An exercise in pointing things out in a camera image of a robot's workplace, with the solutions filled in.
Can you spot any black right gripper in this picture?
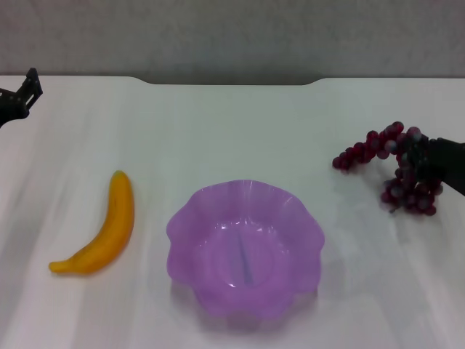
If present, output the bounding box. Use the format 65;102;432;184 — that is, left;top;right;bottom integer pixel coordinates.
399;137;465;196

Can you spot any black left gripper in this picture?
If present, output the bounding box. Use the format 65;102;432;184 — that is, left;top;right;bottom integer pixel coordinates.
0;67;44;129

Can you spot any dark red grape bunch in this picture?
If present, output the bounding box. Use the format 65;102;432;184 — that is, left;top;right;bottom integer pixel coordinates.
331;121;444;217

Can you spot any yellow plastic banana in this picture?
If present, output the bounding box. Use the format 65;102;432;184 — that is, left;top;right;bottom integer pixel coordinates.
48;169;136;276

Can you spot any purple wavy-edged plastic bowl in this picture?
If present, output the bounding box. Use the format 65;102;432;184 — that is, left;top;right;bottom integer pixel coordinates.
165;178;326;323

